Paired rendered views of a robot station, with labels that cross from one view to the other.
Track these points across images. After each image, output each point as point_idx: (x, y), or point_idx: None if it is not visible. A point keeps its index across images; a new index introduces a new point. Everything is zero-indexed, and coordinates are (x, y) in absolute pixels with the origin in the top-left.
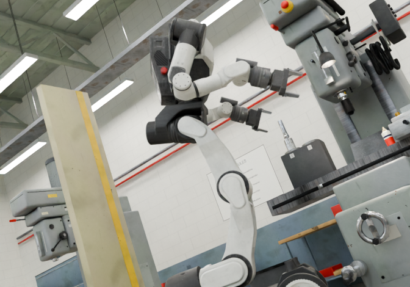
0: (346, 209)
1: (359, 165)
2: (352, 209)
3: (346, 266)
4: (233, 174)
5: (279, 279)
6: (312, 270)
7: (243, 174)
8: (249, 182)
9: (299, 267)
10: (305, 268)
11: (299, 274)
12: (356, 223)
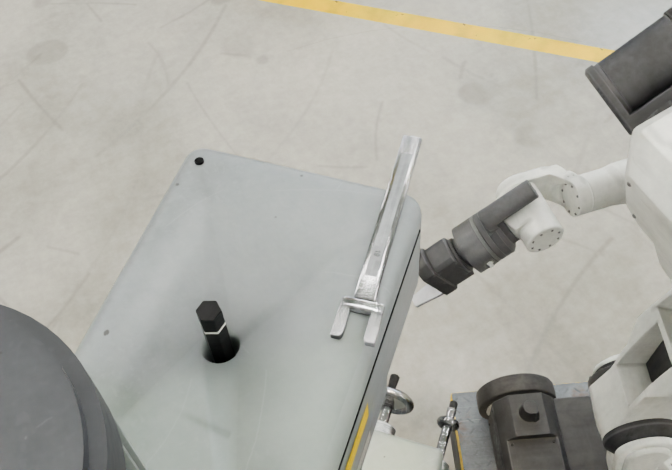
0: (418, 448)
1: None
2: (406, 439)
3: (447, 416)
4: (611, 357)
5: (545, 394)
6: (505, 451)
7: (597, 379)
8: (596, 411)
9: (521, 430)
10: (505, 407)
11: (508, 375)
12: (409, 397)
